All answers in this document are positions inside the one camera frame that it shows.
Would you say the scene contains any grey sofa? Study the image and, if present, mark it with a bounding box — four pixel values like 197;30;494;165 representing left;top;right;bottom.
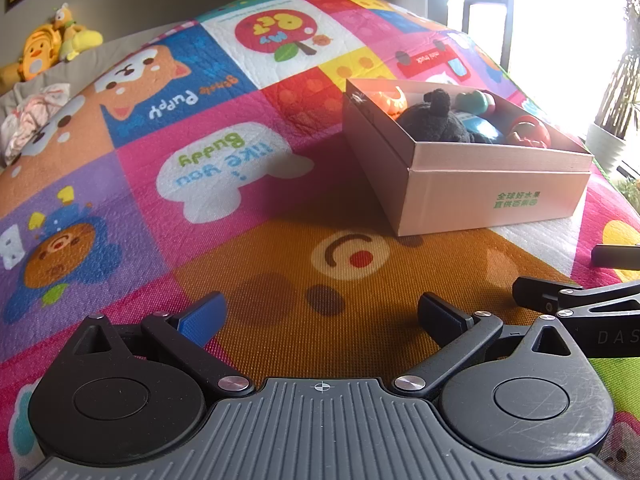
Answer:
0;24;173;111

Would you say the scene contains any orange pumpkin toy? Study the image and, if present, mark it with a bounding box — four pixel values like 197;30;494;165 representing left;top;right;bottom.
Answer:
372;87;408;121

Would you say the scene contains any red lantern toy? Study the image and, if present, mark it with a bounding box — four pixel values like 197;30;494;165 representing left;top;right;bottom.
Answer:
506;115;552;149

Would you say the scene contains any pile of pink clothes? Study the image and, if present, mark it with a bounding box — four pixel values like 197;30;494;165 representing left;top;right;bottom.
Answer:
0;82;71;167

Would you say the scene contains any colourful printed play mat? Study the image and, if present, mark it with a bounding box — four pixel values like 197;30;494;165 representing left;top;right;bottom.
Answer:
0;0;640;480

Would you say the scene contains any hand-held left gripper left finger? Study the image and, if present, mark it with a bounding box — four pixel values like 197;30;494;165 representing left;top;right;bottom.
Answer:
75;292;255;400

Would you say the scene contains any dark window frame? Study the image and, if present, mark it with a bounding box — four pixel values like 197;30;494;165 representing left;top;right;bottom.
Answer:
462;0;517;73

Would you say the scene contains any black plush toy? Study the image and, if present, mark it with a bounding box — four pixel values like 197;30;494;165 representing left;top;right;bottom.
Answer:
397;88;493;145

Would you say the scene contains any cardboard box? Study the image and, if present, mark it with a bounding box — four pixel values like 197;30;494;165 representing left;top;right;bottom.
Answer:
342;77;594;237

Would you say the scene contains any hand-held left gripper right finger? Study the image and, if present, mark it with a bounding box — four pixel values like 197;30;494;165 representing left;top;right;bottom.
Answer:
392;292;576;402

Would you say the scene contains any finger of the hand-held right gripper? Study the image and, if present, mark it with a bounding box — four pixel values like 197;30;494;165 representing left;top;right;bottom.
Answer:
512;276;640;317
591;243;640;269

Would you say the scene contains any yellow tiger plush toy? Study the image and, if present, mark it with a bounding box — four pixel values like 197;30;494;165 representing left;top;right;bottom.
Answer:
0;27;62;86

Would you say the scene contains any potted plant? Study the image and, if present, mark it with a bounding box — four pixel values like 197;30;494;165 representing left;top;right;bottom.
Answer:
585;25;640;177

